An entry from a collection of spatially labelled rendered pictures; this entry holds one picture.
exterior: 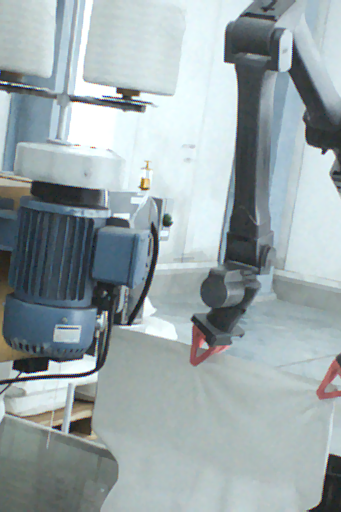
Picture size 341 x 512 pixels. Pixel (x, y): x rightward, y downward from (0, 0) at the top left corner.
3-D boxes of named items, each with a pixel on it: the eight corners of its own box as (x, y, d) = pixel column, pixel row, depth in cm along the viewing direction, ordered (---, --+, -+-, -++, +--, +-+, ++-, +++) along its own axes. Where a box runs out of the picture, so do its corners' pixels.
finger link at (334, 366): (301, 380, 204) (343, 352, 200) (319, 376, 210) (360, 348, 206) (322, 415, 202) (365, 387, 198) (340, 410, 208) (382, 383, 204)
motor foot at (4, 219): (48, 258, 199) (55, 207, 198) (2, 259, 189) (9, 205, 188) (5, 248, 204) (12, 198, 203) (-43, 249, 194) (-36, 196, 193)
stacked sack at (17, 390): (112, 385, 546) (117, 354, 544) (24, 405, 489) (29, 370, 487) (38, 364, 567) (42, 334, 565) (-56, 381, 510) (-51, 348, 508)
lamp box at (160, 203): (168, 241, 247) (174, 199, 246) (157, 241, 243) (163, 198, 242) (139, 235, 251) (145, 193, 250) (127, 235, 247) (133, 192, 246)
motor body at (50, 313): (108, 356, 199) (129, 210, 197) (52, 365, 187) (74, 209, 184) (38, 336, 207) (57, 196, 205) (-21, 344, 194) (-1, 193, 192)
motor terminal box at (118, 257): (143, 296, 199) (153, 229, 197) (133, 304, 189) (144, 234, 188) (95, 289, 200) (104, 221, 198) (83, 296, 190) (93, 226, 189)
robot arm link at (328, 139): (371, 132, 235) (346, 127, 237) (357, 102, 227) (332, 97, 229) (351, 171, 232) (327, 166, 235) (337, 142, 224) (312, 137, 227)
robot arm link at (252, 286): (270, 283, 214) (248, 264, 216) (251, 285, 208) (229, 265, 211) (250, 312, 217) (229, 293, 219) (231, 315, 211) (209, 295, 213)
